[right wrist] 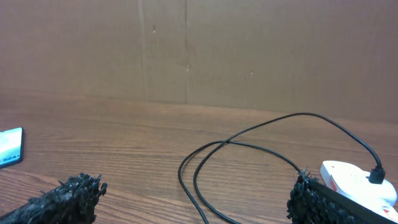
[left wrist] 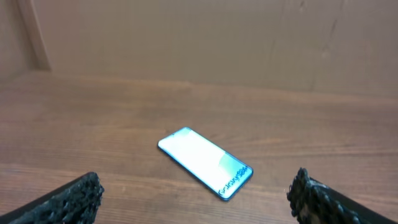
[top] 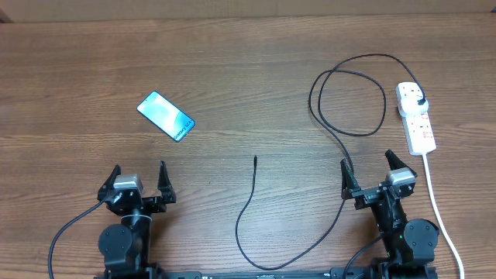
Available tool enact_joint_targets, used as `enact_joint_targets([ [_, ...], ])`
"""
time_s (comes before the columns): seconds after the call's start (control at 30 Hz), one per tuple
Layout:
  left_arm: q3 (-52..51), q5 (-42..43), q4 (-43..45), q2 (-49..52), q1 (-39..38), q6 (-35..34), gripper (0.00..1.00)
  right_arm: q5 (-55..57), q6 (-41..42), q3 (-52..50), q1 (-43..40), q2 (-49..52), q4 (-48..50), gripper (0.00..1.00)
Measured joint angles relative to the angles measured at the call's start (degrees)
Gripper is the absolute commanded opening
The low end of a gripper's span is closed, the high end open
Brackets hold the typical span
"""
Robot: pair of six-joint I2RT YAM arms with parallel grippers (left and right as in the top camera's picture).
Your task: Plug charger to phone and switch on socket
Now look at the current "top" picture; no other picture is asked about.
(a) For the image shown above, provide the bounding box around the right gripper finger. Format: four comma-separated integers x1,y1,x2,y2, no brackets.
385,150,418,177
340,159,361,200

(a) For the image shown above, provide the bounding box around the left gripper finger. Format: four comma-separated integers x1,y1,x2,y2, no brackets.
157,160,177,204
97,164,121,201

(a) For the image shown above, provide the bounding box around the Samsung Galaxy smartphone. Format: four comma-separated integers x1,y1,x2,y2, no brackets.
136,91,195,142

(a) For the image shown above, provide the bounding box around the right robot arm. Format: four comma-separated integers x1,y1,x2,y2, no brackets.
330,150,439,278

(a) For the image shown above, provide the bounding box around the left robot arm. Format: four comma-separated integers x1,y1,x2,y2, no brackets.
97,161,177,278

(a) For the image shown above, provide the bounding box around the white charger plug adapter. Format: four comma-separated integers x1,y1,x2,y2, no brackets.
398,95,429,117

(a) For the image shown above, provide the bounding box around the white power strip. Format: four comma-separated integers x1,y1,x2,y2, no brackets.
395,81,437,157

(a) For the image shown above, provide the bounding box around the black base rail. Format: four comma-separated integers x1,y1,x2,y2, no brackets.
94,267,439,279

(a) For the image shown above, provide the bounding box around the white power strip cord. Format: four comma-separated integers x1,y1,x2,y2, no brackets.
421,153,466,279

